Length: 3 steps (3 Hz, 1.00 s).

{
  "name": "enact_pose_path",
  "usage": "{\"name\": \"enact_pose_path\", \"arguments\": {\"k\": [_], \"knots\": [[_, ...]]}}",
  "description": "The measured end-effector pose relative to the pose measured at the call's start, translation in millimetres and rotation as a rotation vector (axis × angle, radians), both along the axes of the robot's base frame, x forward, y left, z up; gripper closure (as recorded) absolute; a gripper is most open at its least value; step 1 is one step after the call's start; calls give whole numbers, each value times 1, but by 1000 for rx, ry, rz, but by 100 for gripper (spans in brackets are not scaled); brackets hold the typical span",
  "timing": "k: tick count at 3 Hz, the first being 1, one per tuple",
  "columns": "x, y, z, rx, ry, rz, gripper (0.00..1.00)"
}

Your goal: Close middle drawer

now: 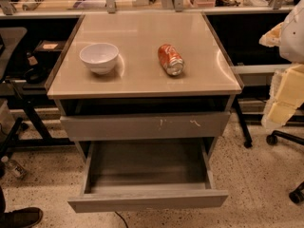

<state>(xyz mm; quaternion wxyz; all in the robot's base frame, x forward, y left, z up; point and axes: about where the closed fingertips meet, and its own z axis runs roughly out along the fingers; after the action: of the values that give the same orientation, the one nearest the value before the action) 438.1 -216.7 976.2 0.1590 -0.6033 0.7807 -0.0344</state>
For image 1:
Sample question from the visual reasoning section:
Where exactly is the grey drawer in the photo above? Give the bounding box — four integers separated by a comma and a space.
61, 112, 230, 142
68, 139, 228, 213

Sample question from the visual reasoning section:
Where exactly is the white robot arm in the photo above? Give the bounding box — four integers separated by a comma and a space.
259, 4, 304, 129

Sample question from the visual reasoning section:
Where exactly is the grey top drawer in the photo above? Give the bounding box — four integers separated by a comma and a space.
61, 112, 230, 142

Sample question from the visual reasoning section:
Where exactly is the grey drawer cabinet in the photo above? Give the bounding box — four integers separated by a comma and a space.
47, 11, 242, 151

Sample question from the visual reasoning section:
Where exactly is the black office chair base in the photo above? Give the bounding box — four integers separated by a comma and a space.
266, 129, 304, 205

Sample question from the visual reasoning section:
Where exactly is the orange soda can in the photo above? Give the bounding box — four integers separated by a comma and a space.
158, 44, 184, 76

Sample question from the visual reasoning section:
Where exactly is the white bowl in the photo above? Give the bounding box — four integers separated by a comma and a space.
79, 43, 119, 75

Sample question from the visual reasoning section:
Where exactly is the clear plastic water bottle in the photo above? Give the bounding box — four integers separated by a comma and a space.
1, 156, 27, 180

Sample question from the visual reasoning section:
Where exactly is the black shoe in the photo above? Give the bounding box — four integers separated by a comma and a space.
0, 207, 43, 228

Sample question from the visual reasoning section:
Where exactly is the black floor cable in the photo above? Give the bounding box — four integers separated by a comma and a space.
114, 211, 129, 228

